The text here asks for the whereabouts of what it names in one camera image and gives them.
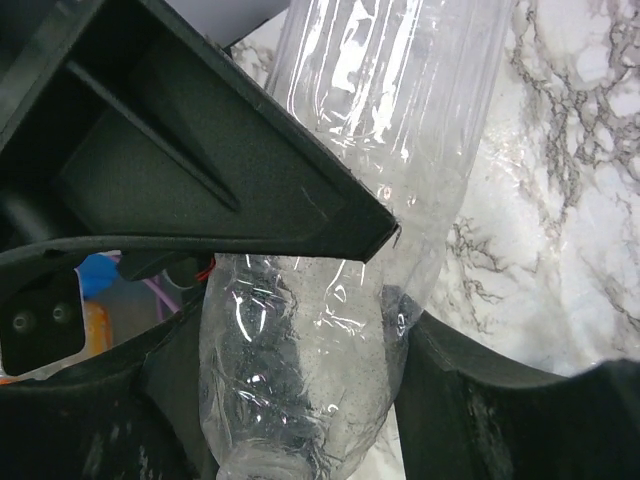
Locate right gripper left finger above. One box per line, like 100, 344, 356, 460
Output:
1, 299, 218, 479

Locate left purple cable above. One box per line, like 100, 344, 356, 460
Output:
142, 277, 181, 319

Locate clear unlabelled plastic bottle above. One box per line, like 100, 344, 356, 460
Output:
200, 1, 513, 479

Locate blue label Pocari bottle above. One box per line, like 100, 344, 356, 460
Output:
76, 253, 119, 299

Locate orange label drink bottle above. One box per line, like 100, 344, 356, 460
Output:
1, 301, 113, 385

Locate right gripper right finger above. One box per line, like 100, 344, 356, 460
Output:
381, 285, 639, 479

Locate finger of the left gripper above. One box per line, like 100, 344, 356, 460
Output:
1, 1, 398, 261

